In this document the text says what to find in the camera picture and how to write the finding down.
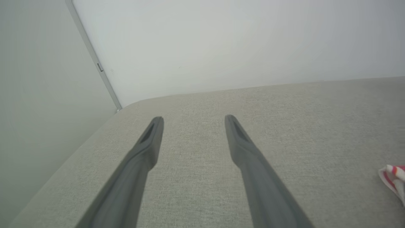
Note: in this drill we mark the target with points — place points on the red and white jersey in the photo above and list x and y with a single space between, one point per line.
395 180

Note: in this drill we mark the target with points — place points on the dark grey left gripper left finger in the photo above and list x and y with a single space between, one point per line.
126 183

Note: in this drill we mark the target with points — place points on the grey metal wall strip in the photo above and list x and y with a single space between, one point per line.
95 60

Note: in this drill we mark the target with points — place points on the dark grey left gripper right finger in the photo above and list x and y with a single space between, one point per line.
262 183

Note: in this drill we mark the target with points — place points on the grey fabric sofa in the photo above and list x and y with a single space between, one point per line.
205 177

